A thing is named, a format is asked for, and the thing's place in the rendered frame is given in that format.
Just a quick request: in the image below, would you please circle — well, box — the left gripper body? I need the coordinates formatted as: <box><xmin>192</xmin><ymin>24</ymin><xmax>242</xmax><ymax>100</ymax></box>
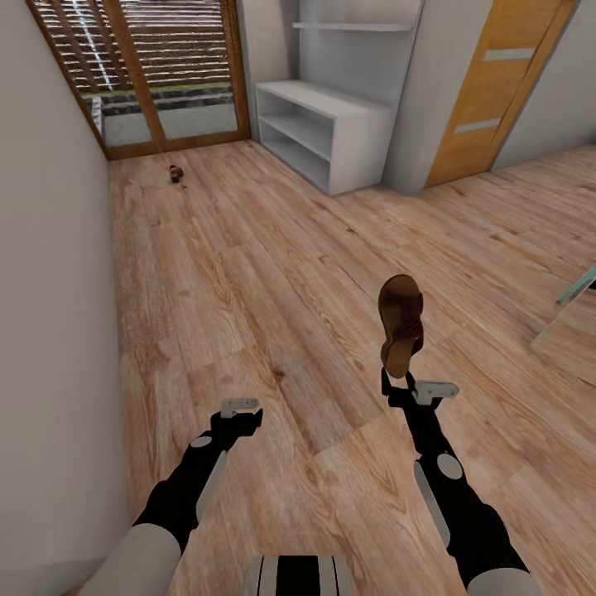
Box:
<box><xmin>210</xmin><ymin>412</ymin><xmax>256</xmax><ymax>443</ymax></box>

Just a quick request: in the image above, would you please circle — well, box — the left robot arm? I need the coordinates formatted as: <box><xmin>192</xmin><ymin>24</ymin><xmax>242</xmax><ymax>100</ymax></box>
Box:
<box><xmin>75</xmin><ymin>397</ymin><xmax>262</xmax><ymax>596</ymax></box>

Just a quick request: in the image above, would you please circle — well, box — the robot trunk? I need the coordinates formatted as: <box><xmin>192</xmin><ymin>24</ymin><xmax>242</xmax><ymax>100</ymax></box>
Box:
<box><xmin>240</xmin><ymin>555</ymin><xmax>355</xmax><ymax>596</ymax></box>

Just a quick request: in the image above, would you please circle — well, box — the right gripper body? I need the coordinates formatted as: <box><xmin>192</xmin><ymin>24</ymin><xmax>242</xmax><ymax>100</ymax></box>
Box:
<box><xmin>388</xmin><ymin>387</ymin><xmax>443</xmax><ymax>428</ymax></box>

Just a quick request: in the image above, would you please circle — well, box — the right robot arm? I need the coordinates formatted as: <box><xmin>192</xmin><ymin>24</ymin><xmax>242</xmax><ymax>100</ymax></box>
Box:
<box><xmin>382</xmin><ymin>367</ymin><xmax>545</xmax><ymax>596</ymax></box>

